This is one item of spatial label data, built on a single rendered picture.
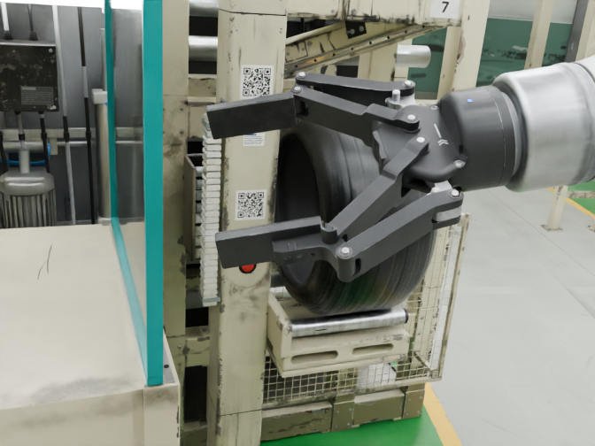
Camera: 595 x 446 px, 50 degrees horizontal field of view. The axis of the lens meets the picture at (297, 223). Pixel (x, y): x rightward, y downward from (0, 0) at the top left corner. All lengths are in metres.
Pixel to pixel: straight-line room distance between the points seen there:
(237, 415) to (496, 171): 1.44
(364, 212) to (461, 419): 2.61
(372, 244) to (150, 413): 0.48
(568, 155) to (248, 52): 1.05
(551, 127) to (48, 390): 0.61
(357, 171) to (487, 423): 1.80
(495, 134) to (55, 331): 0.65
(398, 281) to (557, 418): 1.75
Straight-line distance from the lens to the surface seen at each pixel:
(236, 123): 0.52
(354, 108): 0.50
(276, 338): 1.63
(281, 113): 0.52
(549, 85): 0.48
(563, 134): 0.47
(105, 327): 0.92
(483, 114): 0.47
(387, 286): 1.56
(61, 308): 0.98
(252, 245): 0.42
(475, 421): 3.01
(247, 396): 1.80
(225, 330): 1.67
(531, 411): 3.18
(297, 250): 0.41
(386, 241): 0.41
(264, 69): 1.47
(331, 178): 1.46
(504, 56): 11.58
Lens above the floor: 1.73
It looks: 21 degrees down
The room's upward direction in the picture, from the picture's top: 4 degrees clockwise
